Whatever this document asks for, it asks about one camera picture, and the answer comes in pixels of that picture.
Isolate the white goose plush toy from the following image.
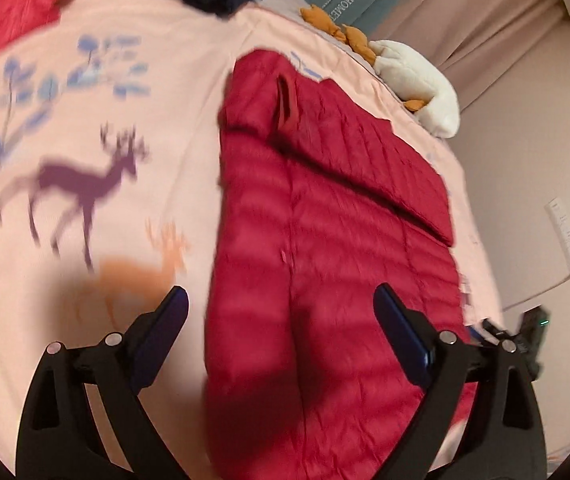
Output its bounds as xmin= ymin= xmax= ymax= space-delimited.
xmin=299 ymin=4 xmax=460 ymax=139

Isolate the pink curtain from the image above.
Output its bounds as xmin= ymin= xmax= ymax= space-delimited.
xmin=249 ymin=0 xmax=570 ymax=111

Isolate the red quilted down jacket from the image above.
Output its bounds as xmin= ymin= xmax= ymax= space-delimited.
xmin=204 ymin=50 xmax=465 ymax=479

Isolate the pink deer print duvet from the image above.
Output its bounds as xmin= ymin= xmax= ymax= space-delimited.
xmin=0 ymin=0 xmax=503 ymax=479

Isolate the white wall power strip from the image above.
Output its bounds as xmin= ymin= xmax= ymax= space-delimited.
xmin=545 ymin=197 xmax=570 ymax=270

